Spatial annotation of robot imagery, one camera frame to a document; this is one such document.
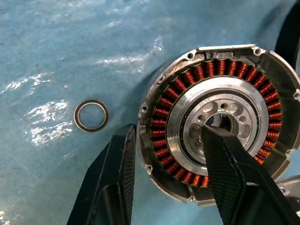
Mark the motor housing with copper coils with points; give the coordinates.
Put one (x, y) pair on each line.
(178, 140)

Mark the black curved object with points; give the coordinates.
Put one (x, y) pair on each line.
(287, 39)

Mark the silver spoked rotor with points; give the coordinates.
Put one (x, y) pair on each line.
(290, 181)

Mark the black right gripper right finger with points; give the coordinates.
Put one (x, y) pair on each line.
(232, 178)

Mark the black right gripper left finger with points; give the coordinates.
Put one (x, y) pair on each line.
(110, 178)

